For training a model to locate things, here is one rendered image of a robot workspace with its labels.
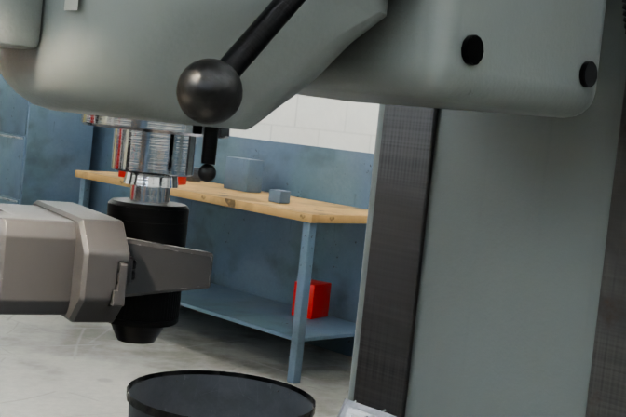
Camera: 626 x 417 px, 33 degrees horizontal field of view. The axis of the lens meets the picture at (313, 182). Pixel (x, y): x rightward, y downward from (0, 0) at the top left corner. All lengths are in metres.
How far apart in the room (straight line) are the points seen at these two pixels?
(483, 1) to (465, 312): 0.36
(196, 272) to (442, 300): 0.38
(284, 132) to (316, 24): 6.09
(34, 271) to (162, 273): 0.08
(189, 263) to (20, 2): 0.17
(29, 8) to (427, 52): 0.22
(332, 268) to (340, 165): 0.62
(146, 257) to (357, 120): 5.65
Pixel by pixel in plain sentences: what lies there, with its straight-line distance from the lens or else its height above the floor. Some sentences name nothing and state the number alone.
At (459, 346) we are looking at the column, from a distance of 0.93.
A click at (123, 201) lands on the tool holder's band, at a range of 0.60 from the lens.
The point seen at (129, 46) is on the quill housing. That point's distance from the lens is 0.52.
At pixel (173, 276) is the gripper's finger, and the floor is 1.22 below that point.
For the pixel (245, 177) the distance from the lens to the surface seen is 6.40.
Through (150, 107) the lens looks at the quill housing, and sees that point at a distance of 0.54.
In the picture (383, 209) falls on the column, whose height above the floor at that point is 1.25.
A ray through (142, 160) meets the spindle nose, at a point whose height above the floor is 1.29.
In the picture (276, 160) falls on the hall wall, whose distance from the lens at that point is 6.67.
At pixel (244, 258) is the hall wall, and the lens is 6.88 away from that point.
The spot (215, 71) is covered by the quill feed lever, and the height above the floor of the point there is 1.34.
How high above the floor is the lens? 1.32
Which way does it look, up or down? 3 degrees down
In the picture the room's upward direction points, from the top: 6 degrees clockwise
